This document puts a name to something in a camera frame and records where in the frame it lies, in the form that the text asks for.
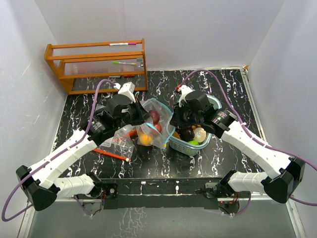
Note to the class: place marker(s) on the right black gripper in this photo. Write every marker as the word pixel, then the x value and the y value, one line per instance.
pixel 176 120

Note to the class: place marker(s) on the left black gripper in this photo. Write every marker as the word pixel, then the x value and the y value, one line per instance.
pixel 142 114

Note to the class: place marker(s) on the red apple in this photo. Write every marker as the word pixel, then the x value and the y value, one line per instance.
pixel 158 127

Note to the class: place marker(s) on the blue-zipper clear bag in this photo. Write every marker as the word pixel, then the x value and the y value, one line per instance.
pixel 160 140

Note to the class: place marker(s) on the green yellow mango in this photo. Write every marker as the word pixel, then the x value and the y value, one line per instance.
pixel 145 140

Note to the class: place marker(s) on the light blue plastic basket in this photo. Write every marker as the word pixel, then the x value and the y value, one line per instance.
pixel 186 148

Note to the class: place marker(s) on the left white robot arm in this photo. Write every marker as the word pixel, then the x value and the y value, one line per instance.
pixel 42 183

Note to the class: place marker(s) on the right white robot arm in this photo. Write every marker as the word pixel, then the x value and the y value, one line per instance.
pixel 281 173

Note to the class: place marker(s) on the orange-zipper clear bag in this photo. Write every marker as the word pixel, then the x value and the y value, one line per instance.
pixel 120 146

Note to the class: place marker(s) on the orange fruit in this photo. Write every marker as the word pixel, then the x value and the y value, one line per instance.
pixel 176 135

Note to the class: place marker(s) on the white round bun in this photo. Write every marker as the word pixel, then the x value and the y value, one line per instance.
pixel 199 134

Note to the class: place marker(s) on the green lime fruit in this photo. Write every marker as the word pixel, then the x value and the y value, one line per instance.
pixel 193 142

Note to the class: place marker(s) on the red flat box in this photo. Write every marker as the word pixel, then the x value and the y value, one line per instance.
pixel 130 75

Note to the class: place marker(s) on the orange wooden shelf rack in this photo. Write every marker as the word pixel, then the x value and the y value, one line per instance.
pixel 71 62

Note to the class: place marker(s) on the green marker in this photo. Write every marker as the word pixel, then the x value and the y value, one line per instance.
pixel 126 63

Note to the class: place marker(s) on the pink white marker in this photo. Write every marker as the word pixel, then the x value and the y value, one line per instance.
pixel 123 44

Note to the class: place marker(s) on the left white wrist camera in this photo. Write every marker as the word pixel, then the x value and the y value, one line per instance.
pixel 127 89

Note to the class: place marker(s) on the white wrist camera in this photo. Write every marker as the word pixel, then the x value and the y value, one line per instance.
pixel 184 91
pixel 127 89

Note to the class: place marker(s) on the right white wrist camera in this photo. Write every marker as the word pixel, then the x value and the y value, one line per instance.
pixel 184 91

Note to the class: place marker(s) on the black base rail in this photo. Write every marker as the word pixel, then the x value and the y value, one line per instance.
pixel 165 193

